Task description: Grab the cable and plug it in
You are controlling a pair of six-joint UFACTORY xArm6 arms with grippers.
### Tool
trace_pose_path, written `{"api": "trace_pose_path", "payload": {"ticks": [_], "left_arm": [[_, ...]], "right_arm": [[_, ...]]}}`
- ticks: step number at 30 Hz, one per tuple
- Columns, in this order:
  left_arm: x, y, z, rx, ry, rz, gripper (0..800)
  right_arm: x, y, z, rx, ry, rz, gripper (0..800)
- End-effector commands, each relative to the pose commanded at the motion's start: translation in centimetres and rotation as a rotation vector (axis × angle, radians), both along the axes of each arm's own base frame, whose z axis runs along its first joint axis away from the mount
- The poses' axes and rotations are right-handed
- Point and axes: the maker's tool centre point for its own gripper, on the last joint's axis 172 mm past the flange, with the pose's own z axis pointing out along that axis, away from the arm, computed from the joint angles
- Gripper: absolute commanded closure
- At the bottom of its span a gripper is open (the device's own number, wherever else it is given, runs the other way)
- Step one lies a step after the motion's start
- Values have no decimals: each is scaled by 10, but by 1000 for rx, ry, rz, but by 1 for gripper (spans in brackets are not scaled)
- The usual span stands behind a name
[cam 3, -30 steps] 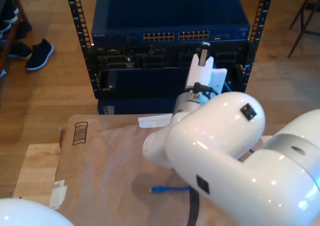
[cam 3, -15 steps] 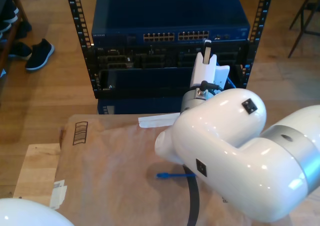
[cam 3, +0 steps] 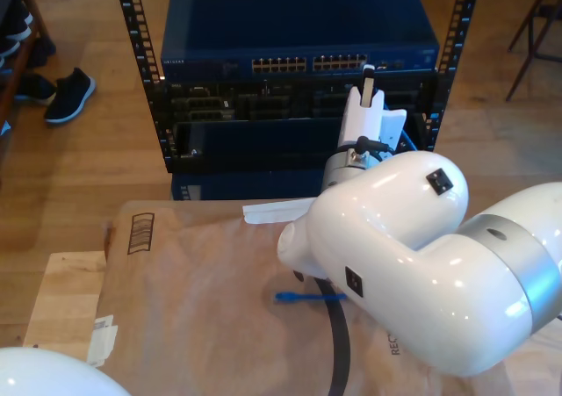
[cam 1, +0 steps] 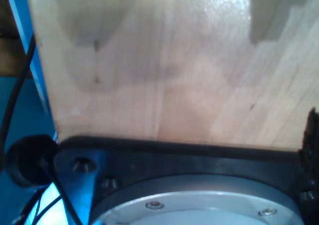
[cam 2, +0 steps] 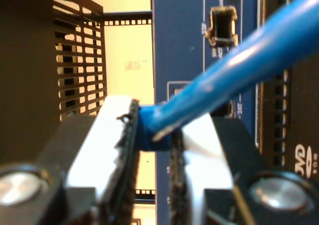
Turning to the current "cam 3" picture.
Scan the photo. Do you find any blue network switch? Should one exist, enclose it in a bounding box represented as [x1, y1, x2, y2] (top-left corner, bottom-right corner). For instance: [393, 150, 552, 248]
[160, 0, 441, 82]

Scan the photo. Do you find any brown paper mailer envelope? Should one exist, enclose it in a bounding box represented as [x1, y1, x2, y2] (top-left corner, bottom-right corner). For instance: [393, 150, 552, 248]
[81, 198, 515, 396]

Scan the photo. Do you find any dark shoe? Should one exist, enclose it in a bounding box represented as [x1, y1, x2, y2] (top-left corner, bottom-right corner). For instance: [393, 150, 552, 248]
[26, 35, 57, 68]

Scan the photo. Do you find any brown wooden shoe shelf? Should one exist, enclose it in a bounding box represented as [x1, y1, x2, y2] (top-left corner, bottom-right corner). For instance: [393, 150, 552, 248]
[0, 0, 50, 125]

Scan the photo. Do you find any white tape strip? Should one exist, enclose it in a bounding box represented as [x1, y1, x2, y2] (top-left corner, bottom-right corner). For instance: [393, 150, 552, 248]
[242, 198, 317, 226]

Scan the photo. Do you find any black rack server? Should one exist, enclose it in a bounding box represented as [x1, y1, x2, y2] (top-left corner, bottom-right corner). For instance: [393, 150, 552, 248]
[164, 79, 440, 121]

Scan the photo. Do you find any white paper label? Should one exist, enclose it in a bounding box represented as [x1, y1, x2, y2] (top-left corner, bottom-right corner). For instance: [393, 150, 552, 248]
[86, 314, 119, 368]

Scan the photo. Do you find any black perforated rack post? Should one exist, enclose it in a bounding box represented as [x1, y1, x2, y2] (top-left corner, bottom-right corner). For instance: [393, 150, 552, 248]
[412, 0, 484, 152]
[112, 0, 177, 162]

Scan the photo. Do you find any dark sneaker white sole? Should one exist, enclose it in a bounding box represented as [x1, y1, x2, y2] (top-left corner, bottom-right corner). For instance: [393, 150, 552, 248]
[0, 35, 21, 70]
[0, 0, 35, 41]

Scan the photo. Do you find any black open rack chassis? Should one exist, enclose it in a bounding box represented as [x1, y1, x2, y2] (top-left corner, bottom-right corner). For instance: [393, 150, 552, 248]
[169, 115, 429, 174]

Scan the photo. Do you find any dark metal chair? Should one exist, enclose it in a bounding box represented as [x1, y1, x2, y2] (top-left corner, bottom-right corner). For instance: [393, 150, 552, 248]
[504, 0, 562, 103]

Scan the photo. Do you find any dark blue rack unit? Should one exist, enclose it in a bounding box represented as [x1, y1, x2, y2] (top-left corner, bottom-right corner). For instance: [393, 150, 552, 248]
[170, 169, 328, 202]

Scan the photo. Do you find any blue network cable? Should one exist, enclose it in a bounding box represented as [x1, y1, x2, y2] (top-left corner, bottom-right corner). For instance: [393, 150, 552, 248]
[274, 99, 417, 305]

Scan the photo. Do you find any black sneaker white sole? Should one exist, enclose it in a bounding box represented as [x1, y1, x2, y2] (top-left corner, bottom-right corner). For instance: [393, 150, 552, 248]
[14, 73, 57, 106]
[43, 66, 97, 125]

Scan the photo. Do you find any black elbow plug cable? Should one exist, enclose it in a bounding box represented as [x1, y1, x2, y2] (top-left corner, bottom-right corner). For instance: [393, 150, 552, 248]
[356, 135, 393, 155]

